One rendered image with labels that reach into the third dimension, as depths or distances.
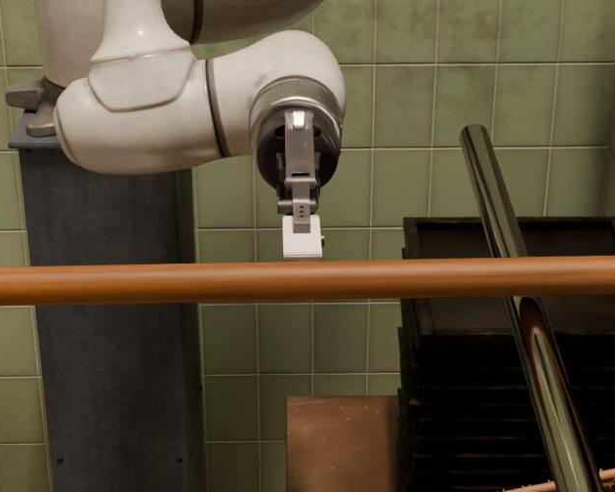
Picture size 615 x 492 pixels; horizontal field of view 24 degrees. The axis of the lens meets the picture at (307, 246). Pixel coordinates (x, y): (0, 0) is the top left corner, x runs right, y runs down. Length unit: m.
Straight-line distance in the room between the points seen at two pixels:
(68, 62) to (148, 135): 0.43
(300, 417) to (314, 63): 0.74
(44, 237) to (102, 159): 0.49
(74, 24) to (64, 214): 0.25
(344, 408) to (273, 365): 0.59
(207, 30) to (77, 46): 0.17
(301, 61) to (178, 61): 0.12
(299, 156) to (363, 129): 1.19
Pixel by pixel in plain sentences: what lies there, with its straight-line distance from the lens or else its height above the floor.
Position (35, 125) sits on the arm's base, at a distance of 1.85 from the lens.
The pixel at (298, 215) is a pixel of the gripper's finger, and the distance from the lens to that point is 1.15.
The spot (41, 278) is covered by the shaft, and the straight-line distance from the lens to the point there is 1.10.
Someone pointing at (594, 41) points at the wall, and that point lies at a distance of 2.38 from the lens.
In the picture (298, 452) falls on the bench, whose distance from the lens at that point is 1.94.
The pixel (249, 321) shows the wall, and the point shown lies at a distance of 2.55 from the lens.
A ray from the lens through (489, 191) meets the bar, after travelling 1.29.
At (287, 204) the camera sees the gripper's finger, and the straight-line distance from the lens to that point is 1.17.
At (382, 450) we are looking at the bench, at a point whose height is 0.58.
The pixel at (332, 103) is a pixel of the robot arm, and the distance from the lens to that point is 1.35.
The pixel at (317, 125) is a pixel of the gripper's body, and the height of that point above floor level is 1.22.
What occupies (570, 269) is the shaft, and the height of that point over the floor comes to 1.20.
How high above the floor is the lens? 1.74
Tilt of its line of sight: 28 degrees down
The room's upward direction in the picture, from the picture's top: straight up
